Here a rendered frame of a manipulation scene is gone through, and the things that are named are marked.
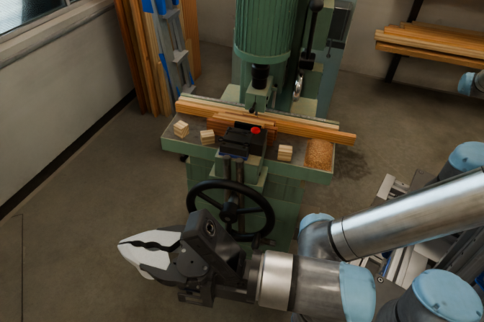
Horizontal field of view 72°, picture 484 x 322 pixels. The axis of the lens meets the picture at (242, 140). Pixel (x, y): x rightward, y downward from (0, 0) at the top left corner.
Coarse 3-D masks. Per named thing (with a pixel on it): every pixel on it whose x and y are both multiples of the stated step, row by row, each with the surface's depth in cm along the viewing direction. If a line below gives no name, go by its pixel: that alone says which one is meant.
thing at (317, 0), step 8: (312, 0) 79; (320, 0) 79; (312, 8) 80; (320, 8) 79; (312, 16) 85; (312, 24) 89; (312, 32) 94; (312, 40) 100; (304, 56) 115; (312, 56) 115; (304, 64) 116; (312, 64) 115
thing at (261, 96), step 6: (270, 78) 117; (270, 84) 115; (252, 90) 111; (258, 90) 111; (264, 90) 111; (270, 90) 118; (246, 96) 111; (252, 96) 110; (258, 96) 109; (264, 96) 109; (246, 102) 112; (252, 102) 112; (258, 102) 111; (264, 102) 110; (246, 108) 114; (258, 108) 113; (264, 108) 112
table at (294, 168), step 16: (192, 128) 121; (176, 144) 117; (192, 144) 115; (208, 144) 115; (288, 144) 117; (304, 144) 117; (272, 160) 111; (304, 160) 111; (288, 176) 113; (304, 176) 112; (320, 176) 110
